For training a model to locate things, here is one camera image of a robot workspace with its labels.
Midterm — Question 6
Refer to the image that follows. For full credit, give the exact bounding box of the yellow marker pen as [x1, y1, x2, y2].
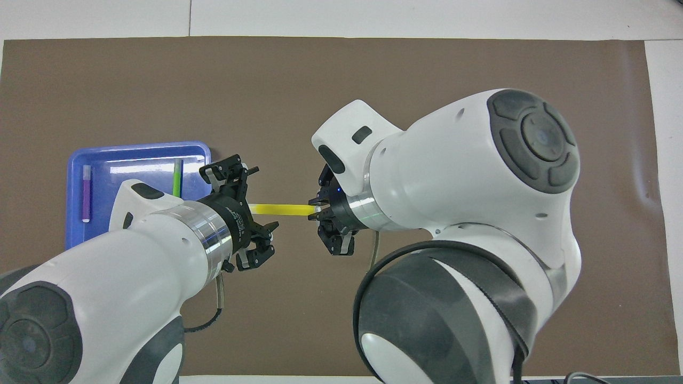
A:
[250, 203, 321, 217]

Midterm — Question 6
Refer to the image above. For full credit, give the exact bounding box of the blue plastic tray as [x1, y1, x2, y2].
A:
[65, 141, 212, 251]

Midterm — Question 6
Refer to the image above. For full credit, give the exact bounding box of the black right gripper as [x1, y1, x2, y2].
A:
[308, 163, 369, 257]

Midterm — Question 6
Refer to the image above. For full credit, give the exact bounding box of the purple marker pen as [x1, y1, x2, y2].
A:
[82, 165, 92, 223]

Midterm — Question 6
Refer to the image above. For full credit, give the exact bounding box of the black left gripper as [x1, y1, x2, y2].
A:
[199, 155, 280, 271]

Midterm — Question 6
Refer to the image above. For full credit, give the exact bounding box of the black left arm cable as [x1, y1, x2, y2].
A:
[184, 261, 225, 332]

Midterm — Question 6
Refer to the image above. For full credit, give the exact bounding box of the brown table mat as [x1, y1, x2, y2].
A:
[0, 36, 676, 377]

